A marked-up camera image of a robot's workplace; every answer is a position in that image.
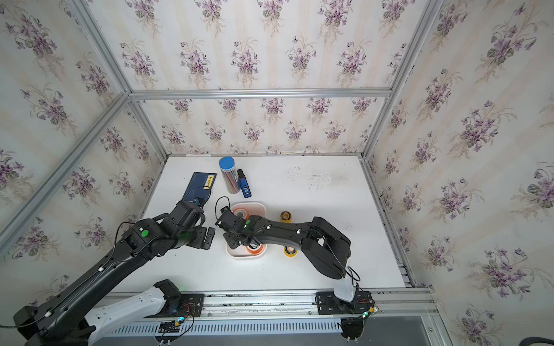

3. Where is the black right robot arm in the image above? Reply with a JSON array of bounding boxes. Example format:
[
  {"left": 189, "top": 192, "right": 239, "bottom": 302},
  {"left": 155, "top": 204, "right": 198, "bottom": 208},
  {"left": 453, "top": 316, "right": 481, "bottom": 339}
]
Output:
[{"left": 216, "top": 207, "right": 359, "bottom": 303}]

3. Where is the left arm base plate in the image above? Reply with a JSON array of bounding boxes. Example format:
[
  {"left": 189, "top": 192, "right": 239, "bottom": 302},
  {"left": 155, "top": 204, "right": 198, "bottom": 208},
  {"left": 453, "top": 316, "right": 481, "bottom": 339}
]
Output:
[{"left": 147, "top": 294, "right": 206, "bottom": 318}]

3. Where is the white plastic storage box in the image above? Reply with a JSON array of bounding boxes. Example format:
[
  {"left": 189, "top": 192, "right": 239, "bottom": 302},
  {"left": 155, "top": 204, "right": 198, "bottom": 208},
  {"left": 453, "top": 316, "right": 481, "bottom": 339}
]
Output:
[{"left": 226, "top": 202, "right": 266, "bottom": 260}]

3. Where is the blue stapler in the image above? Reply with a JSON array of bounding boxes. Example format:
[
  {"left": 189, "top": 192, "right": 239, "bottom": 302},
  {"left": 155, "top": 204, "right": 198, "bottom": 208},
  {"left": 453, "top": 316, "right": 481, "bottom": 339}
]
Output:
[{"left": 237, "top": 169, "right": 252, "bottom": 198}]

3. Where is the aluminium front rail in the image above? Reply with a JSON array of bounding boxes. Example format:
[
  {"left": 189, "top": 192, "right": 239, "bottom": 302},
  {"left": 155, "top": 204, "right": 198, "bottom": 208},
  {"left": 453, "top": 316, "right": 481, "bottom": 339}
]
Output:
[{"left": 77, "top": 287, "right": 438, "bottom": 323}]

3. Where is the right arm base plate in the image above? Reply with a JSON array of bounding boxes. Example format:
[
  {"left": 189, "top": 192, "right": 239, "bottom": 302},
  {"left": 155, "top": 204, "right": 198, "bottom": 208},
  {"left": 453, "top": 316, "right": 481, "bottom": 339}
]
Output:
[{"left": 315, "top": 289, "right": 378, "bottom": 317}]

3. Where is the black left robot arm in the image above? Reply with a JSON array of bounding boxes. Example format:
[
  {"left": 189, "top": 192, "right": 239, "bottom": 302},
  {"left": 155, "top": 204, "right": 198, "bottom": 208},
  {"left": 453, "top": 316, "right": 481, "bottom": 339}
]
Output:
[{"left": 13, "top": 198, "right": 215, "bottom": 345}]

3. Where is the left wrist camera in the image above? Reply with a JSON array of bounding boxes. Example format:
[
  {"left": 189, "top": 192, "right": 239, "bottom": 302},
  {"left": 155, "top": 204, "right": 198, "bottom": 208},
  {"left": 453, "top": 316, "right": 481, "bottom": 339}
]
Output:
[{"left": 191, "top": 196, "right": 206, "bottom": 208}]

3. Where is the orange sealing tape roll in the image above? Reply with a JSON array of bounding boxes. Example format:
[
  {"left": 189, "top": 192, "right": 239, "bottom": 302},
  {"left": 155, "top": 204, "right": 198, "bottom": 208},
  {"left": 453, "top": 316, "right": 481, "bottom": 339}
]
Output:
[
  {"left": 233, "top": 208, "right": 249, "bottom": 220},
  {"left": 246, "top": 245, "right": 265, "bottom": 255}
]

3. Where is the dark blue book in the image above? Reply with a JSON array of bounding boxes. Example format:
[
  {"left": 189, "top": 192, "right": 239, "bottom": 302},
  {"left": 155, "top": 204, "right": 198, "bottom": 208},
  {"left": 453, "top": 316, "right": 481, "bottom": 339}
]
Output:
[{"left": 182, "top": 172, "right": 217, "bottom": 203}]

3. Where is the blue-lidded pencil tube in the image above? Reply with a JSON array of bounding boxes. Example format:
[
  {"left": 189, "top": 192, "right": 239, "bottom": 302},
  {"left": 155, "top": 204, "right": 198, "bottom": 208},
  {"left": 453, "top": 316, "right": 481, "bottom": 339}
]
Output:
[{"left": 219, "top": 157, "right": 240, "bottom": 194}]

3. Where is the small yellow-black tape roll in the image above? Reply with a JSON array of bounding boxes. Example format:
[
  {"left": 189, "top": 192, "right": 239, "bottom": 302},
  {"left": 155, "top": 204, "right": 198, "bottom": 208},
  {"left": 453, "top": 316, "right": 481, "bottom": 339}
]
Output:
[
  {"left": 280, "top": 210, "right": 292, "bottom": 223},
  {"left": 284, "top": 247, "right": 298, "bottom": 257}
]

